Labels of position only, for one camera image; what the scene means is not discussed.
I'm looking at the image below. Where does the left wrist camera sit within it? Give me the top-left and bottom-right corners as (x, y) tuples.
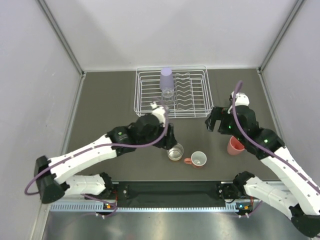
(150, 101), (169, 126)

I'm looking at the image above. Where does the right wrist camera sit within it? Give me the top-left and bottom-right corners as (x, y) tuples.
(231, 91), (250, 106)

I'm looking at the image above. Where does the white wire dish rack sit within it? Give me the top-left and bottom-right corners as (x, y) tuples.
(133, 65), (214, 119)

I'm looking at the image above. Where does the pink plastic cup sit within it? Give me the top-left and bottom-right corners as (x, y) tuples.
(227, 136), (245, 156)

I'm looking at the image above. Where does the clear plastic cup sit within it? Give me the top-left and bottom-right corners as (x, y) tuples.
(160, 88), (175, 106)

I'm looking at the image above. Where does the pink handled mug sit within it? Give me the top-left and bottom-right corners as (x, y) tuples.
(183, 151), (207, 168)

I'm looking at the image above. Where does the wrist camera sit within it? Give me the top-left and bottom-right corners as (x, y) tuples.
(231, 91), (250, 106)
(150, 101), (169, 126)

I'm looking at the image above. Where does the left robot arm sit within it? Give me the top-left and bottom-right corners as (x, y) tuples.
(34, 113), (177, 204)

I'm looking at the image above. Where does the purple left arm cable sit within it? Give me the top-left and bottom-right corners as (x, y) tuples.
(24, 98), (171, 218)

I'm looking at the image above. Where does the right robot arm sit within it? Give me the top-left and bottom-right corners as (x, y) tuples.
(205, 105), (320, 238)

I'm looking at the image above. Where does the slotted cable duct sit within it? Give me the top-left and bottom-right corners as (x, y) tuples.
(50, 201), (239, 213)

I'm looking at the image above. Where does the lavender plastic cup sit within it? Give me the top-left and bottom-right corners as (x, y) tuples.
(159, 67), (174, 91)

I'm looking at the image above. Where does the steel insulated tumbler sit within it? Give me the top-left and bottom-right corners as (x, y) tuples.
(167, 143), (184, 161)

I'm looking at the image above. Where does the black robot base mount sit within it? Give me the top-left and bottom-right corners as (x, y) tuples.
(109, 181), (263, 216)

